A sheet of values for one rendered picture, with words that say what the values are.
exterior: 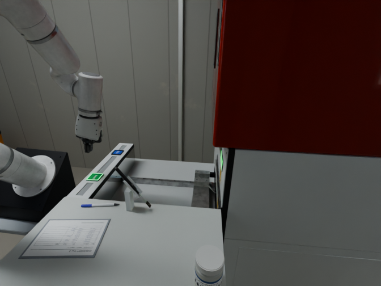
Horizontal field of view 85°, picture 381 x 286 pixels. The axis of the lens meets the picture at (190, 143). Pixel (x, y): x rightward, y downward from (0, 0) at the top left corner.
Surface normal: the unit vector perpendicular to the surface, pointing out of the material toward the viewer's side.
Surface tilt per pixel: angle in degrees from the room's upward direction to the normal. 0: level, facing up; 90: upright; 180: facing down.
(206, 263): 0
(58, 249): 0
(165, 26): 90
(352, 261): 90
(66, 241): 0
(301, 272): 90
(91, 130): 92
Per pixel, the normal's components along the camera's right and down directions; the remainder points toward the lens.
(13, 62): -0.13, 0.40
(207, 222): 0.03, -0.91
